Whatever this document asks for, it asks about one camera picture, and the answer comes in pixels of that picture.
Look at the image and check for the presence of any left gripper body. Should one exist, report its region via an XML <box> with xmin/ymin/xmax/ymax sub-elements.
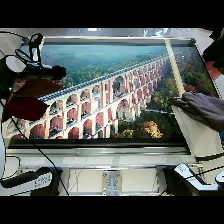
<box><xmin>41</xmin><ymin>64</ymin><xmax>68</xmax><ymax>81</ymax></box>

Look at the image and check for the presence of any dark brown T-shirt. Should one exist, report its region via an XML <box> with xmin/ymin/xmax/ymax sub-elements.
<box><xmin>167</xmin><ymin>91</ymin><xmax>224</xmax><ymax>133</ymax></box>

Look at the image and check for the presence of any black cable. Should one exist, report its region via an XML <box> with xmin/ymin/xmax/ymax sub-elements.
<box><xmin>159</xmin><ymin>165</ymin><xmax>224</xmax><ymax>197</ymax></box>
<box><xmin>0</xmin><ymin>98</ymin><xmax>70</xmax><ymax>197</ymax></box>

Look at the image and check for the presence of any silver frame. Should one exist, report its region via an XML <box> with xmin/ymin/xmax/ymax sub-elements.
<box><xmin>6</xmin><ymin>35</ymin><xmax>208</xmax><ymax>197</ymax></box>

